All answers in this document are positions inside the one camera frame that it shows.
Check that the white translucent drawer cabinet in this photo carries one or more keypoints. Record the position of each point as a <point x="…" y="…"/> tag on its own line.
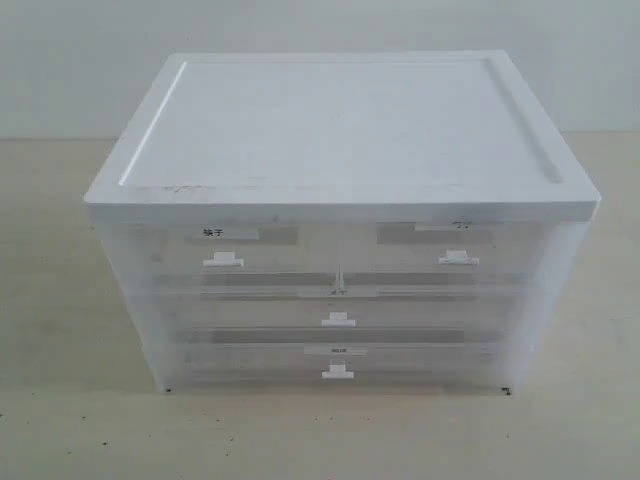
<point x="343" y="139"/>

